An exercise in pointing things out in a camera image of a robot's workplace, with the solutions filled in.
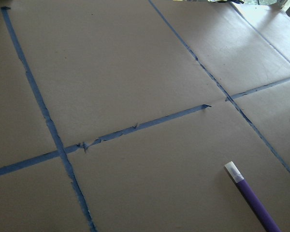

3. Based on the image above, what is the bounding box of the purple marker pen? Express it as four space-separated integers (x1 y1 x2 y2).
224 161 281 232

